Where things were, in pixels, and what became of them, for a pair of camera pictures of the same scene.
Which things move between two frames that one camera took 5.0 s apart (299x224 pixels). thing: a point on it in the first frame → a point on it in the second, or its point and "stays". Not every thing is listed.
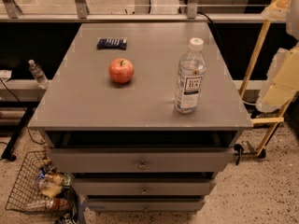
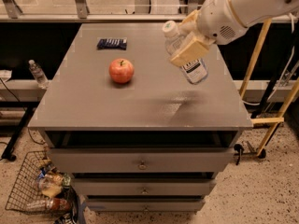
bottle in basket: [51, 204] stays
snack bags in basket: [52, 181] stays
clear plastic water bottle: [190, 77] → [193, 72]
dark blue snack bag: [111, 43] stays
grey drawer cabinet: [109, 119] stays
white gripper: [293, 19] → [218, 20]
